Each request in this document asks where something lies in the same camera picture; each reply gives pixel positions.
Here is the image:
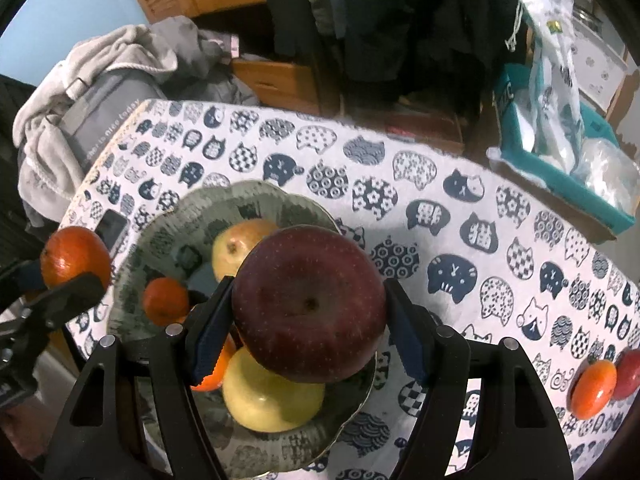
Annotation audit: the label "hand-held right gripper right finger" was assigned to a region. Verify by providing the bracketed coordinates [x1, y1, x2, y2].
[382, 277, 576, 480]

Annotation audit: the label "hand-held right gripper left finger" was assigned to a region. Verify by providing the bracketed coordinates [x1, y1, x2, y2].
[42, 275, 236, 480]

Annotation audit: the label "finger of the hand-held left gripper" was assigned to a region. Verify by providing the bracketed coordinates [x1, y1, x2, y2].
[22, 271, 108, 333]
[0, 260, 48, 306]

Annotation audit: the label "large orange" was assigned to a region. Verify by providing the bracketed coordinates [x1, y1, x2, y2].
[190, 332, 238, 393]

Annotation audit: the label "small mandarin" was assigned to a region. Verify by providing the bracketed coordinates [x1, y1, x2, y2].
[568, 359, 617, 420]
[40, 226, 112, 291]
[142, 277, 191, 327]

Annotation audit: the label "red apple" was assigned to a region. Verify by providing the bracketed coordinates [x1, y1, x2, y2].
[231, 226, 388, 385]
[611, 347, 640, 402]

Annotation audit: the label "scalloped glass plate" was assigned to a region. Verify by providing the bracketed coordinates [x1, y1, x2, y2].
[106, 180, 378, 480]

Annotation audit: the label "black smartphone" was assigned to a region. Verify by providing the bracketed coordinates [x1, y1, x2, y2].
[94, 209, 132, 258]

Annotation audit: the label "cat print tablecloth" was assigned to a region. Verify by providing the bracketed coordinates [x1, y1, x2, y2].
[60, 99, 640, 480]

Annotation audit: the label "grey fabric bag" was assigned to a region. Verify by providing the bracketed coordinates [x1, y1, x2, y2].
[57, 67, 168, 176]

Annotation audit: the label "teal box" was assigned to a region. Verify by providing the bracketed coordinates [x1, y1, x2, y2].
[492, 62, 637, 235]

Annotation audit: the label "grey clothing pile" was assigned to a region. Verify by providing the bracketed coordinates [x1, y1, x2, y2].
[12, 15, 261, 226]

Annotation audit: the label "wooden drawer unit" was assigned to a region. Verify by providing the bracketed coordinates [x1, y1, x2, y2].
[230, 57, 326, 116]

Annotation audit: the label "clear plastic bag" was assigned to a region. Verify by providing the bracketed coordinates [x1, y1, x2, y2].
[570, 137, 640, 216]

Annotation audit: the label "white blue plastic bag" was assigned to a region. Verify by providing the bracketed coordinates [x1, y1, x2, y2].
[497, 0, 586, 173]

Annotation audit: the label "dark hanging clothes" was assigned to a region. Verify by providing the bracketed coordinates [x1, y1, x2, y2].
[260, 0, 531, 106]

